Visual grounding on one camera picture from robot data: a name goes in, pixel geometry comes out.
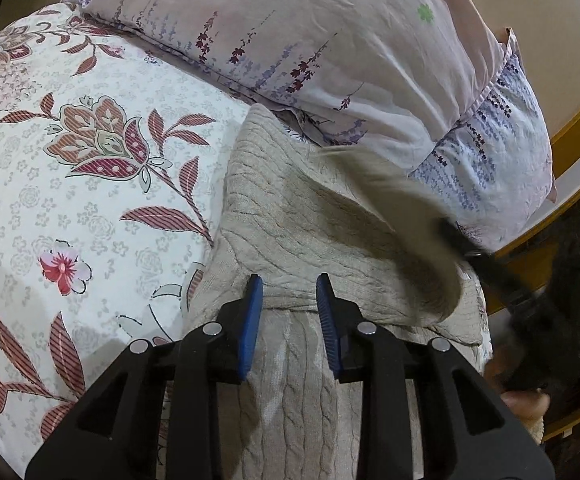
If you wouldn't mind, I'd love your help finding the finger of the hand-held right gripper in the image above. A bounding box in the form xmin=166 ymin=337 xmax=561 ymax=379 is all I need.
xmin=437 ymin=217 xmax=527 ymax=307

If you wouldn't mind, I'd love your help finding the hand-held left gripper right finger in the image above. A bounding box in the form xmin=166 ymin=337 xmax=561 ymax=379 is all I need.
xmin=315 ymin=272 xmax=557 ymax=480

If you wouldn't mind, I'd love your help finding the white purple floral pillow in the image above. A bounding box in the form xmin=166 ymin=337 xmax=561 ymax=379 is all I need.
xmin=62 ymin=0 xmax=558 ymax=255

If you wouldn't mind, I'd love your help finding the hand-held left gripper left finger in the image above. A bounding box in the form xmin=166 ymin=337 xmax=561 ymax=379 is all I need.
xmin=24 ymin=274 xmax=265 ymax=480

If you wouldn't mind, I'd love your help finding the yellow wooden bed frame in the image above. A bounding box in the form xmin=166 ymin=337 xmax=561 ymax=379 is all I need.
xmin=485 ymin=67 xmax=580 ymax=313

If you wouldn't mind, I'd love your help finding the person's right hand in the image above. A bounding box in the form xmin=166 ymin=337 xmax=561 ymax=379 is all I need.
xmin=485 ymin=352 xmax=552 ymax=422

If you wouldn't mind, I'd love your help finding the white red floral bedsheet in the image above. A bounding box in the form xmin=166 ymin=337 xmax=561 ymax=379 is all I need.
xmin=0 ymin=1 xmax=251 ymax=471

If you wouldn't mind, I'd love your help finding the pink lavender floral pillow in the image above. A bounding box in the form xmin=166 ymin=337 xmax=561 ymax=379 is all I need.
xmin=77 ymin=0 xmax=513 ymax=171

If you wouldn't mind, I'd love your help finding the beige cable knit sweater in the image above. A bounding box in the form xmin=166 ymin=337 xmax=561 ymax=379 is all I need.
xmin=182 ymin=104 xmax=493 ymax=480

